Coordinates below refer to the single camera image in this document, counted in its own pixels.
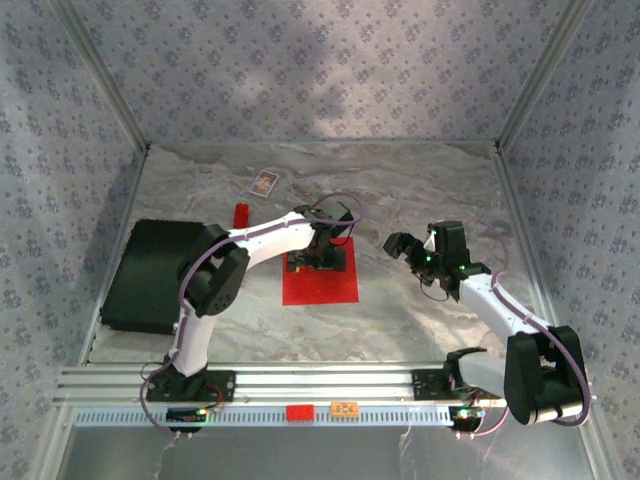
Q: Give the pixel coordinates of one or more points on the red cloth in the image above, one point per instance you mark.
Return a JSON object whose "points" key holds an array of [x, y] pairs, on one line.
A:
{"points": [[320, 287]]}

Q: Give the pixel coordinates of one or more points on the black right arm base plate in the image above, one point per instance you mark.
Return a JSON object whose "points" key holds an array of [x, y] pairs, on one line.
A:
{"points": [[425, 385]]}

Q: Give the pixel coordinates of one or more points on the aluminium side rail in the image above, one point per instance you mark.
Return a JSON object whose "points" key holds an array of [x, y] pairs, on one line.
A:
{"points": [[129, 200], [520, 225]]}

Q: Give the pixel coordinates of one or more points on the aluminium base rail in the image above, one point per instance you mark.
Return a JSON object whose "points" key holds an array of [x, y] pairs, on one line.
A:
{"points": [[325, 382]]}

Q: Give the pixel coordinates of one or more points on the red cylinder tube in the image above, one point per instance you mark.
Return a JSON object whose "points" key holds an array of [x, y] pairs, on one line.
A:
{"points": [[241, 214]]}

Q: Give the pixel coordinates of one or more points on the aluminium frame post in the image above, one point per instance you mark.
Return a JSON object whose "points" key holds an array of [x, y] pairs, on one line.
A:
{"points": [[111, 85], [533, 85]]}

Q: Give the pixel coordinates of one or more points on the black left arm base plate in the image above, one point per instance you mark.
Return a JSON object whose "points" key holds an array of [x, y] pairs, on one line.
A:
{"points": [[225, 385]]}

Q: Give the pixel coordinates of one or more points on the red rectangular block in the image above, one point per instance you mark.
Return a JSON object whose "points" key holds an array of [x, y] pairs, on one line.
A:
{"points": [[300, 412]]}

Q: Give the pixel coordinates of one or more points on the small printed card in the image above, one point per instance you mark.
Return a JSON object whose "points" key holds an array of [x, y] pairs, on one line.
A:
{"points": [[263, 182]]}

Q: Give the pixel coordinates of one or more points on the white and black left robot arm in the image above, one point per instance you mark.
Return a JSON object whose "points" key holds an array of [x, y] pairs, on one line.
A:
{"points": [[270, 240]]}

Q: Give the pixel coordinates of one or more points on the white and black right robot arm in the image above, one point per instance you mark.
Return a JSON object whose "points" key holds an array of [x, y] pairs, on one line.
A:
{"points": [[500, 305]]}

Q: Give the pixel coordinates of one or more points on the black case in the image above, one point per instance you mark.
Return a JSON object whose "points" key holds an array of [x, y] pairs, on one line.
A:
{"points": [[140, 270]]}

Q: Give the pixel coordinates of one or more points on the orange label tag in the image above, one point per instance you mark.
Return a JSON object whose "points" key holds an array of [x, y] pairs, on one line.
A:
{"points": [[344, 409]]}

